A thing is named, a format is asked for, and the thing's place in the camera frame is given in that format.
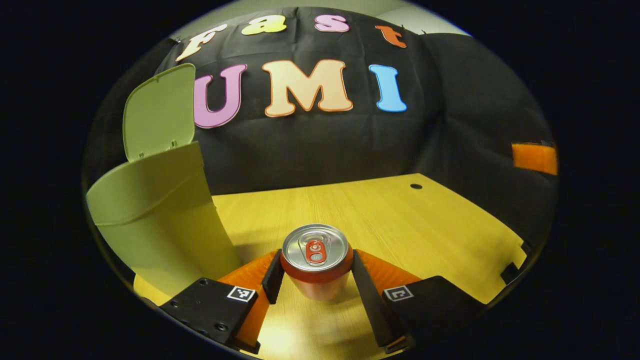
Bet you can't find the black backdrop cloth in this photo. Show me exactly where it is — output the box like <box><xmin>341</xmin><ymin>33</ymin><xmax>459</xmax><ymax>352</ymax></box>
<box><xmin>82</xmin><ymin>6</ymin><xmax>558</xmax><ymax>246</ymax></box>

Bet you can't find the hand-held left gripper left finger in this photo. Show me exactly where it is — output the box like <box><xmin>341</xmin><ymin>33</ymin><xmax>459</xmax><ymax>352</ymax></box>
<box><xmin>159</xmin><ymin>248</ymin><xmax>285</xmax><ymax>355</ymax></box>

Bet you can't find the green desktop garbage bin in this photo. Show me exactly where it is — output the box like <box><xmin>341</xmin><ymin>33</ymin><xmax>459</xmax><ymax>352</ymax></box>
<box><xmin>86</xmin><ymin>63</ymin><xmax>243</xmax><ymax>298</ymax></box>

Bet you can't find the wooden desktop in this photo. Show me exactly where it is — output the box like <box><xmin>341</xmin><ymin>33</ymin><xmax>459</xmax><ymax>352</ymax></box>
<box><xmin>132</xmin><ymin>173</ymin><xmax>528</xmax><ymax>360</ymax></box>

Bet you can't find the red pop can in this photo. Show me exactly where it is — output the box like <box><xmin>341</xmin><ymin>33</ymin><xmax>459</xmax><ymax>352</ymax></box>
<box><xmin>280</xmin><ymin>223</ymin><xmax>354</xmax><ymax>302</ymax></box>

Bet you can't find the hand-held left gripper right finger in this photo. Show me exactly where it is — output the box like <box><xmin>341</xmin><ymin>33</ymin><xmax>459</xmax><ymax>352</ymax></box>
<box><xmin>351</xmin><ymin>248</ymin><xmax>490</xmax><ymax>353</ymax></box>

